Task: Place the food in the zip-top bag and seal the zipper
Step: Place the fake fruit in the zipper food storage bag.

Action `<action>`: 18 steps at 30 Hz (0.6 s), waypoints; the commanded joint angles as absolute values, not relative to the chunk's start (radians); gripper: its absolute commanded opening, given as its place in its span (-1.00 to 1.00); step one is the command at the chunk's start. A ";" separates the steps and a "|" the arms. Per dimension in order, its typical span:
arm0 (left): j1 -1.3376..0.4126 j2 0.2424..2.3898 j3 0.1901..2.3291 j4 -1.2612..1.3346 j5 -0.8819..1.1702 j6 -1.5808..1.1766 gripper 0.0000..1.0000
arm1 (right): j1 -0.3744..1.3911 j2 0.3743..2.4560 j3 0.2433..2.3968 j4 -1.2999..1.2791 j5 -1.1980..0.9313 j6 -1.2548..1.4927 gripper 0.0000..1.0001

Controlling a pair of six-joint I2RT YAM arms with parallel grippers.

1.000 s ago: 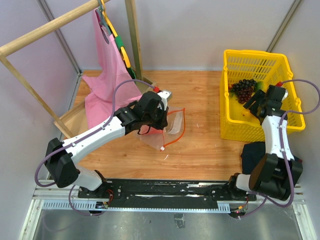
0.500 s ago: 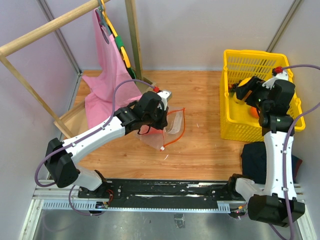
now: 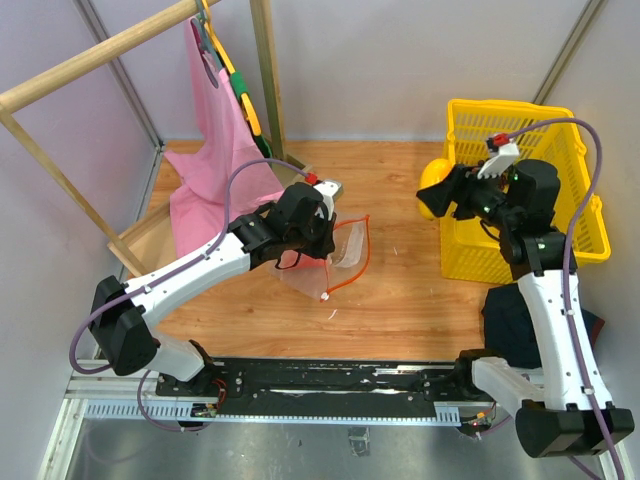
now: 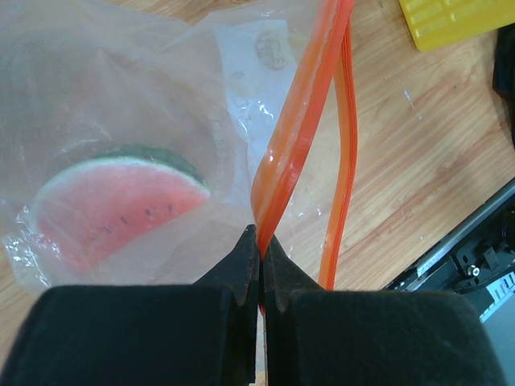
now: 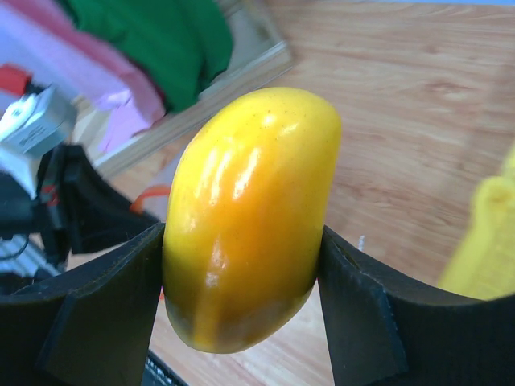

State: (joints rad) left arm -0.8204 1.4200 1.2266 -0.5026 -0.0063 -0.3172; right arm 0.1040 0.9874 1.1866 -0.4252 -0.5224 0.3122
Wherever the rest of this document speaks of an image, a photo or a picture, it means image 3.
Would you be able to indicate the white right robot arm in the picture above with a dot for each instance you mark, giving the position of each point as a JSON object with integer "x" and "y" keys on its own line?
{"x": 572, "y": 413}

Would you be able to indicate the pink t-shirt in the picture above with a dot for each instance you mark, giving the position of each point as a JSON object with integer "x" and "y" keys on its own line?
{"x": 197, "y": 206}

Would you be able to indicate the clear zip bag orange zipper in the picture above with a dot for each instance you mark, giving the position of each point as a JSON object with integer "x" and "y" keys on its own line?
{"x": 345, "y": 265}

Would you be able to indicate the green hanger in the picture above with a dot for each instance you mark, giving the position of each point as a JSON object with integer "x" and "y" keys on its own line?
{"x": 241, "y": 93}

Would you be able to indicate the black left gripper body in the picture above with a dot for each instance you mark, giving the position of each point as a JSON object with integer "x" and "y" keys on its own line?
{"x": 314, "y": 238}

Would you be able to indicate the watermelon slice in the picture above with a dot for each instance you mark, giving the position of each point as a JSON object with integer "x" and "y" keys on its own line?
{"x": 306, "y": 262}

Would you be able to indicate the grey hanger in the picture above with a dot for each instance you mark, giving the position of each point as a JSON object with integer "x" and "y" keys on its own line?
{"x": 202, "y": 31}

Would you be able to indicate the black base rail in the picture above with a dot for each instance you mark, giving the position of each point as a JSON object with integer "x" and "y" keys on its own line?
{"x": 329, "y": 390}

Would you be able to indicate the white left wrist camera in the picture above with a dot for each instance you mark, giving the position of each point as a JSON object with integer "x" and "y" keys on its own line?
{"x": 331, "y": 191}

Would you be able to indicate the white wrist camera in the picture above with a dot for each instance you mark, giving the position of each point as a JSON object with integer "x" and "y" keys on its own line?
{"x": 331, "y": 191}
{"x": 503, "y": 153}

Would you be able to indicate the yellow hanger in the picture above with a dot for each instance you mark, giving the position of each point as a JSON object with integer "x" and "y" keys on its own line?
{"x": 226, "y": 61}

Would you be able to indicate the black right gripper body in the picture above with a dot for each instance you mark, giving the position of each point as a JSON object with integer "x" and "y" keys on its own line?
{"x": 480, "y": 197}

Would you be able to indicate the wooden clothes rack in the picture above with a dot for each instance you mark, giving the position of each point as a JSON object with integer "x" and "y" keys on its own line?
{"x": 107, "y": 51}

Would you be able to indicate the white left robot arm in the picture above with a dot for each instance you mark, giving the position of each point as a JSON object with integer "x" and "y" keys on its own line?
{"x": 124, "y": 315}

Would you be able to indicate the yellow plastic basket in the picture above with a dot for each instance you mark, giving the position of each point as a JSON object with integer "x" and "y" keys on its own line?
{"x": 467, "y": 252}

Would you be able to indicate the dark navy cloth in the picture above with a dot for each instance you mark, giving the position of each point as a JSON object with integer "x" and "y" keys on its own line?
{"x": 508, "y": 327}

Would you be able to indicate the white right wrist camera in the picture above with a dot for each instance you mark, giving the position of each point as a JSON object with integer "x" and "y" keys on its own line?
{"x": 503, "y": 153}

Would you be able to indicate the yellow green mango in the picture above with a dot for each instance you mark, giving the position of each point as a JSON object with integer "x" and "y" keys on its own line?
{"x": 435, "y": 172}

